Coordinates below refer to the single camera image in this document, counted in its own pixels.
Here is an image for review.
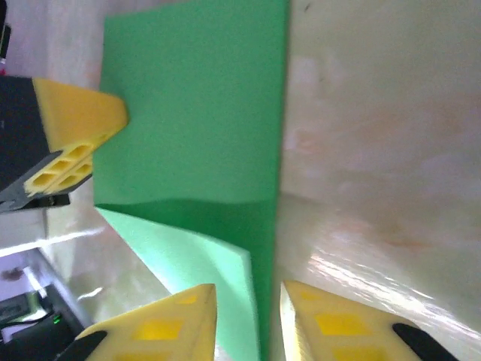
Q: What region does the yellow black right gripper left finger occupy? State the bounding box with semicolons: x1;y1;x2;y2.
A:
73;284;219;361

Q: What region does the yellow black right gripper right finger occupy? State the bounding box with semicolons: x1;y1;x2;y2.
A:
280;280;461;361

